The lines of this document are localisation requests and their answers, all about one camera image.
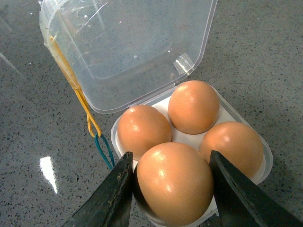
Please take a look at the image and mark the clear plastic egg box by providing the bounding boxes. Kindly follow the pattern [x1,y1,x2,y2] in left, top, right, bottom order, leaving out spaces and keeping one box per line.
[39,0,274,227]

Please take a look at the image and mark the brown egg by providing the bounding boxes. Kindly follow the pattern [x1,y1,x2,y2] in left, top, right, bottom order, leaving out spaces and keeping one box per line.
[134,142,214,227]
[168,80,220,135]
[199,121,264,179]
[117,105,172,161]

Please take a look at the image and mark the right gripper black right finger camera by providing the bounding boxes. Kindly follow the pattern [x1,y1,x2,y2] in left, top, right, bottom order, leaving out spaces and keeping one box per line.
[210,150,303,227]

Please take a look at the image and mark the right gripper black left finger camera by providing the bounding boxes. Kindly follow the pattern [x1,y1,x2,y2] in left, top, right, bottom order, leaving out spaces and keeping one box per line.
[63,152,133,227]

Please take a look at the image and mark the yellow rubber band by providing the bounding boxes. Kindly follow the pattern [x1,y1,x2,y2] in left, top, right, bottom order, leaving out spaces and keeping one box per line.
[49,36,102,138]

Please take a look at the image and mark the teal rubber band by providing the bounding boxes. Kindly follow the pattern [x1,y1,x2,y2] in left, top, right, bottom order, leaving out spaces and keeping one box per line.
[94,134,115,170]

